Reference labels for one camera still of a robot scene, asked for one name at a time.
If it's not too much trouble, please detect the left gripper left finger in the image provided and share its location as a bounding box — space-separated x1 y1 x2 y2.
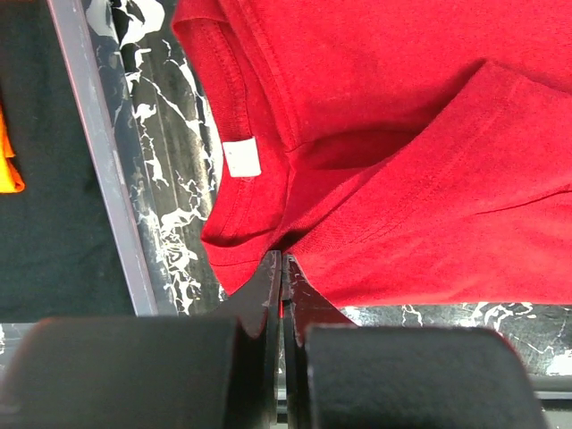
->
214 251 282 425

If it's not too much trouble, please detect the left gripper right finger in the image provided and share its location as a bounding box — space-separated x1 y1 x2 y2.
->
282 255 357 427

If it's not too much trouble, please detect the red t-shirt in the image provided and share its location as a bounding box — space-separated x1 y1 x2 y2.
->
172 1 571 307

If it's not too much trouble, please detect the black t-shirt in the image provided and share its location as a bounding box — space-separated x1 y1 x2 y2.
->
1 1 132 323

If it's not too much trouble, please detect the orange t-shirt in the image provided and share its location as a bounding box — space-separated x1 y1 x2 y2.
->
0 111 25 194

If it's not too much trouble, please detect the clear plastic bin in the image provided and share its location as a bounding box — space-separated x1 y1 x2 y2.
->
47 1 158 316

